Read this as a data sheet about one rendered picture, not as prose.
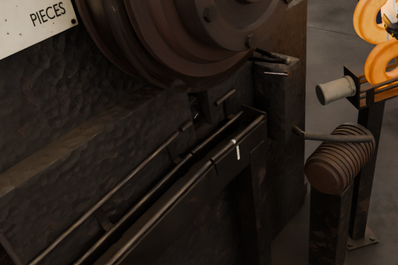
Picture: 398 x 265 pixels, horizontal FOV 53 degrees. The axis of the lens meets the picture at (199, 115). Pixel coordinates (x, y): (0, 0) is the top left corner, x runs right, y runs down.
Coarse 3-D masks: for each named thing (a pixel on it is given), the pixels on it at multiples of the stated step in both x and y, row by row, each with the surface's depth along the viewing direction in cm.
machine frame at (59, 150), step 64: (0, 64) 63; (64, 64) 71; (0, 128) 66; (64, 128) 75; (128, 128) 79; (192, 128) 94; (0, 192) 64; (64, 192) 72; (128, 192) 85; (0, 256) 83; (64, 256) 77; (192, 256) 112
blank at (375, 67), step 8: (376, 48) 106; (384, 48) 104; (392, 48) 104; (368, 56) 108; (376, 56) 105; (384, 56) 105; (392, 56) 106; (368, 64) 108; (376, 64) 106; (384, 64) 107; (368, 72) 108; (376, 72) 108; (384, 72) 108; (392, 72) 112; (368, 80) 111; (376, 80) 109; (384, 80) 110
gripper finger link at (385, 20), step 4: (384, 16) 96; (384, 20) 96; (388, 20) 95; (384, 24) 95; (388, 24) 94; (392, 24) 94; (396, 24) 94; (384, 28) 95; (388, 28) 94; (392, 28) 93; (388, 32) 94; (392, 32) 93; (392, 36) 93; (396, 36) 93
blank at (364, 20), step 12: (360, 0) 99; (372, 0) 96; (384, 0) 97; (396, 0) 98; (360, 12) 98; (372, 12) 98; (360, 24) 99; (372, 24) 100; (360, 36) 103; (372, 36) 102; (384, 36) 103
